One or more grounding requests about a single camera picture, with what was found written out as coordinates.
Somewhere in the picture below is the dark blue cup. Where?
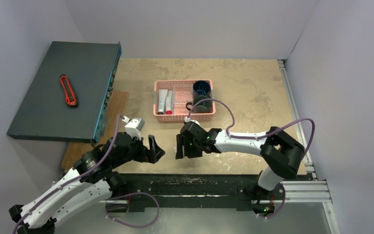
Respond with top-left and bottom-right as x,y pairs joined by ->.
192,80 -> 211,98

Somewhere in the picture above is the clear plastic soap dish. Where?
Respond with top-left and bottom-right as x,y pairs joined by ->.
173,85 -> 193,114

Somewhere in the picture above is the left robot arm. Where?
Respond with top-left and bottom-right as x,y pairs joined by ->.
9,132 -> 165,234

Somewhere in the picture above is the white toothpaste tube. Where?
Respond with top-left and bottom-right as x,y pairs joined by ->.
157,89 -> 168,115

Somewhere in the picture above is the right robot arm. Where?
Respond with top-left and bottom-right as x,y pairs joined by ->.
176,121 -> 305,198

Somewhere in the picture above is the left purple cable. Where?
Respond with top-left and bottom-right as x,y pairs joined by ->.
12,115 -> 125,234

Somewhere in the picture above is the purple cable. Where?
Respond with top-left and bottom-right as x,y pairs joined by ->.
12,115 -> 125,234
184,98 -> 316,220

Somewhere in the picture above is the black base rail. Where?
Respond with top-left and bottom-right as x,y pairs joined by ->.
67,173 -> 314,214

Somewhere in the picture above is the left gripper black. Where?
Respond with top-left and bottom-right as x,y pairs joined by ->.
112,133 -> 165,168

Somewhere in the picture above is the dark green mug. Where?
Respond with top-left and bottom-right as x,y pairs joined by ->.
186,95 -> 212,114

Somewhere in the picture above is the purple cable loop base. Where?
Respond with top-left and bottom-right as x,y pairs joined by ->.
105,192 -> 160,229

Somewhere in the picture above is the red cap toothpaste tube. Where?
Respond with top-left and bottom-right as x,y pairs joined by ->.
165,90 -> 173,115

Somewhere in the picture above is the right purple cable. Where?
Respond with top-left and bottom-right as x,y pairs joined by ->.
184,98 -> 316,220

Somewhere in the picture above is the dark grey network switch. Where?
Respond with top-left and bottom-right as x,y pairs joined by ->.
7,41 -> 122,144

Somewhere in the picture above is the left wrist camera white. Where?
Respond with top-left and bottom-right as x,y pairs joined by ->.
122,116 -> 145,140

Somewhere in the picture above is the aluminium frame rail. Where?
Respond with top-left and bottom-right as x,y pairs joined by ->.
278,59 -> 341,234

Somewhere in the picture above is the red utility knife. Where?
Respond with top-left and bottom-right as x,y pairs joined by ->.
60,74 -> 78,108

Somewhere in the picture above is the pink plastic basket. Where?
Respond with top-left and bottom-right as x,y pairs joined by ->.
152,79 -> 216,123

